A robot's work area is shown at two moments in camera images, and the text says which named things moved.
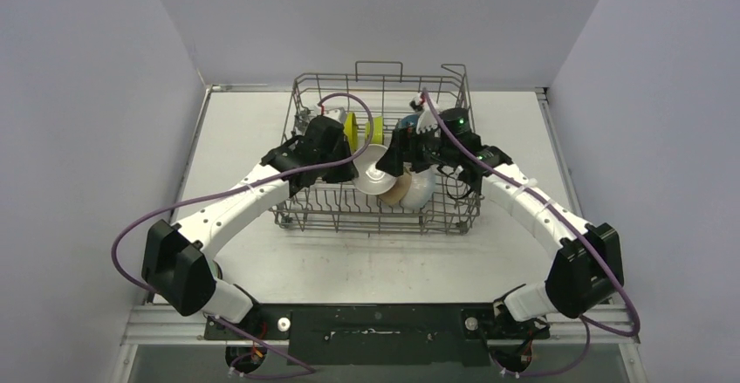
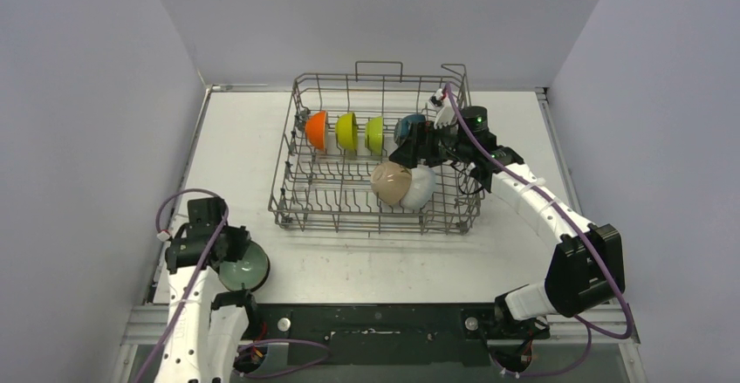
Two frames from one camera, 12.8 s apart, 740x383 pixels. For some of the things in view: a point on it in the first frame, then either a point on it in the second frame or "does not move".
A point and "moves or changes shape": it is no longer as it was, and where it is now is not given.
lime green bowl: x=377 y=130 does not move
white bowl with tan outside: x=400 y=189 does not move
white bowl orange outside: x=371 y=180 moves or changes shape
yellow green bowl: x=351 y=130 does not move
